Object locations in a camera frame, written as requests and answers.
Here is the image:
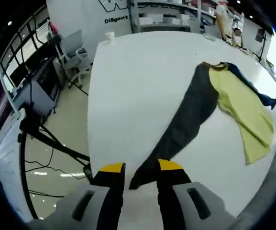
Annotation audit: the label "black monitor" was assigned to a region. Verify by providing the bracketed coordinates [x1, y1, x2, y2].
[10, 64, 30, 85]

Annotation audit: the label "yellow garment grey blue sleeves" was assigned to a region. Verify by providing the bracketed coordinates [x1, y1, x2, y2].
[129, 61, 276, 190]

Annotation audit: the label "grey shelving rack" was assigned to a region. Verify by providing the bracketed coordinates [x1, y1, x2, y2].
[130, 0, 219, 34]

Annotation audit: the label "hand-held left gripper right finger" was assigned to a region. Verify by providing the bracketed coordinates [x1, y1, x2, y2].
[156, 158, 227, 230]

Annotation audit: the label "black tripod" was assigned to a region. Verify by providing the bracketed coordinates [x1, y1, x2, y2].
[18, 102, 92, 220]

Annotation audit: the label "white paper cup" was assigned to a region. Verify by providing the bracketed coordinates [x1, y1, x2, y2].
[105, 32, 116, 45]

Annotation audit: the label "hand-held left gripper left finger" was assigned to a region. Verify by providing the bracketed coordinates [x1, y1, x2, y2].
[56, 162, 126, 230]

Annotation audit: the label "group of white storage boxes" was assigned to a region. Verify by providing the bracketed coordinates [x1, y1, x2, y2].
[139, 0, 217, 26]

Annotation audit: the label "grey office chair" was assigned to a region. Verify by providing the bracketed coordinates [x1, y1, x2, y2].
[60, 29, 93, 89]

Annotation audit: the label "coat stand with pink bag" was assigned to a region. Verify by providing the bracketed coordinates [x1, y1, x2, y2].
[48, 21, 63, 56]

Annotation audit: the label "black stand with screen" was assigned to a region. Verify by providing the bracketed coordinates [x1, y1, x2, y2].
[255, 28, 272, 62]

